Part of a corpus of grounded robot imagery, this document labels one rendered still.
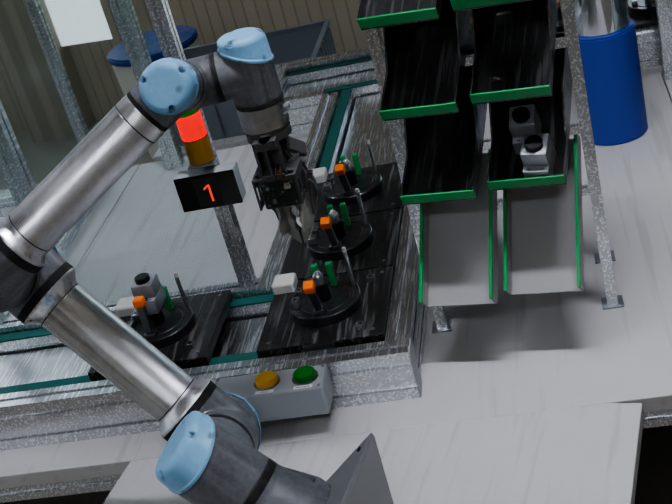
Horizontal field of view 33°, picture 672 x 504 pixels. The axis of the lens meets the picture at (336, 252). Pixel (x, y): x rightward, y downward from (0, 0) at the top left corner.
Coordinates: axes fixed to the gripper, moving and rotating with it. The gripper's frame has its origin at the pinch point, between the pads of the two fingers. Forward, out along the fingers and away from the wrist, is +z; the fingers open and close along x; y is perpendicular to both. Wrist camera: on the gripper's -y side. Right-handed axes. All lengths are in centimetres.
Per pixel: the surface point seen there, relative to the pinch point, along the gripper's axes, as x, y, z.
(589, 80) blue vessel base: 51, -93, 20
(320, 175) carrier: -13, -76, 25
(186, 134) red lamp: -24.5, -29.4, -9.4
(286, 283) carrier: -13.7, -27.3, 24.3
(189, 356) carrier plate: -30.3, -9.0, 26.3
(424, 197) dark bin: 19.2, -11.8, 3.0
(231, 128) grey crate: -72, -205, 58
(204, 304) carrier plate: -31.6, -27.4, 26.3
